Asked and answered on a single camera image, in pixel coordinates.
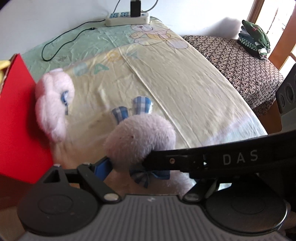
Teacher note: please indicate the cartoon bear bed sheet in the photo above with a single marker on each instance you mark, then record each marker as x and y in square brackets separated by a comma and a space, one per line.
[110, 66]

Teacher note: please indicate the pale pink fluffy plush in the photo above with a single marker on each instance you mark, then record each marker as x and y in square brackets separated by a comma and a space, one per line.
[54, 92]

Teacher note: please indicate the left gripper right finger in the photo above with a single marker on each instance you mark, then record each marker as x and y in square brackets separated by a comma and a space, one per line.
[206, 185]

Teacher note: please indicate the red cardboard box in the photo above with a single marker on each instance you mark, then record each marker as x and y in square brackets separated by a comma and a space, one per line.
[25, 149]

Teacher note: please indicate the white power strip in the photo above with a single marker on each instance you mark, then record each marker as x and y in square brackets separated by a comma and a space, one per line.
[124, 18]

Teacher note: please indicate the black charger plug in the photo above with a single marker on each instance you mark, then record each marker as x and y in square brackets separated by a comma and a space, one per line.
[135, 8]

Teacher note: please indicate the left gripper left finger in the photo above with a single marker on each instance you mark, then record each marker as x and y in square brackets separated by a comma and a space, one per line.
[91, 179]

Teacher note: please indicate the white fluffy plush toy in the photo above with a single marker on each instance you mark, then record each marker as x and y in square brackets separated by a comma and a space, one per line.
[135, 137]

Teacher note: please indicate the patterned knit blanket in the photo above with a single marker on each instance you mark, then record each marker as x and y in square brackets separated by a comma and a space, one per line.
[256, 80]

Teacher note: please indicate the wooden window frame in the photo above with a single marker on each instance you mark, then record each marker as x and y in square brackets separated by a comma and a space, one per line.
[277, 20]

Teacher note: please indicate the yellow tiger plush toy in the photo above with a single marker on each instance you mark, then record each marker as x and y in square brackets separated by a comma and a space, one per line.
[4, 64]

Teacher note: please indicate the folded green clothes pile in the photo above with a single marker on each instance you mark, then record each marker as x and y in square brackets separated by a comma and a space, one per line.
[254, 38]

